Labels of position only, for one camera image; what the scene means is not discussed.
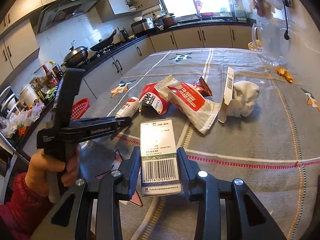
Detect white barcode carton box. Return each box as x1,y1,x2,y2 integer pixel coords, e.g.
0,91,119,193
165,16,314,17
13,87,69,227
140,119,182,196

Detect red sleeve forearm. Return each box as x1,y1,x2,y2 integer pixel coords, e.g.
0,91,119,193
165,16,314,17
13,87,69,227
1,172,53,239

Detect person's left hand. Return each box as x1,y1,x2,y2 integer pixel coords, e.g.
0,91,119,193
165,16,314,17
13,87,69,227
25,145,81,197

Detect red plastic mesh basket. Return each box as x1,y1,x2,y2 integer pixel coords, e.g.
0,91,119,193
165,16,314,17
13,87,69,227
71,98,90,120

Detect green cloth rag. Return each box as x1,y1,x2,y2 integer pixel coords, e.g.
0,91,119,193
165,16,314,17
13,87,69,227
45,86,57,101

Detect crumpled clear plastic bags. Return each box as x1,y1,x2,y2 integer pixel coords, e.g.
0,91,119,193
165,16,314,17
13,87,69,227
1,103,45,139

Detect white electric kettle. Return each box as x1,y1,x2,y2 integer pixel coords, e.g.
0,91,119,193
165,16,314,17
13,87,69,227
19,84,39,107

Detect white dish rack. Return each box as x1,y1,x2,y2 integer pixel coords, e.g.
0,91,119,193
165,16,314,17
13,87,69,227
1,86,24,119

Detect red label sauce bottle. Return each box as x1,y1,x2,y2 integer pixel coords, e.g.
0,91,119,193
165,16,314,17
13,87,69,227
42,64,59,89

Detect dark soy sauce bottle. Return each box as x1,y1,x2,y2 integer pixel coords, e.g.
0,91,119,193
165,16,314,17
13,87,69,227
49,61,63,81

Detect white small bottle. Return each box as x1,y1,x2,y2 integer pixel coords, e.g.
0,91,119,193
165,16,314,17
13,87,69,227
116,96,139,118

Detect white red plastic bag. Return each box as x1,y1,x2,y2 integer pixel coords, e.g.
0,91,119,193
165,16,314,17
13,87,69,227
155,75,220,134

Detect grey patterned tablecloth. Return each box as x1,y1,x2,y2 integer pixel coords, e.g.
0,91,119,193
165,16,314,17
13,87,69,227
80,49,319,239

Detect steel wok with lid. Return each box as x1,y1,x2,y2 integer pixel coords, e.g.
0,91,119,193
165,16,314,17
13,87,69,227
61,40,88,68

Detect red white snack bag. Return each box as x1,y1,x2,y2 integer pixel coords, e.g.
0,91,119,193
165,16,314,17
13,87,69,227
138,83,170,115

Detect brown foil snack wrapper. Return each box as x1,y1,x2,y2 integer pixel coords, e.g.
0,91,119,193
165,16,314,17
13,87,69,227
192,77,212,97

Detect black frying pan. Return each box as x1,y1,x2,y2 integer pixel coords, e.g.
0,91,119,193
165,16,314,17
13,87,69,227
90,29,117,52

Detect crumpled white tissue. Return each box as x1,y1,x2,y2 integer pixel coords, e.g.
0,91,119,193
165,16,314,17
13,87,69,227
227,81,260,118

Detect range hood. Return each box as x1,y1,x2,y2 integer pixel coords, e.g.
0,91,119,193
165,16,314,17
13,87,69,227
36,0,101,35

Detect orange peel scrap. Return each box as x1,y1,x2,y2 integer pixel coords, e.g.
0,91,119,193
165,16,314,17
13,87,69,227
276,67,293,83

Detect silver rice cooker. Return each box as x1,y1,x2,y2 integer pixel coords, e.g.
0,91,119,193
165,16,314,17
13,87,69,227
131,17,155,36

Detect yellow plastic bag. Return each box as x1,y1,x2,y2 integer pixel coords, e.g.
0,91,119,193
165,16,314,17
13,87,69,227
248,40,262,51

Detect clear glass pitcher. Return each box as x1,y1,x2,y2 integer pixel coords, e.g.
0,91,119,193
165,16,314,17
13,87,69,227
252,22,290,66

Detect dark cooking pot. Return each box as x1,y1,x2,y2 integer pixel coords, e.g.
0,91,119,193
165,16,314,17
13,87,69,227
161,13,177,28

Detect black hanging cable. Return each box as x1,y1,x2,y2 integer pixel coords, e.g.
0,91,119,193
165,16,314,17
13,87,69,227
273,0,291,41

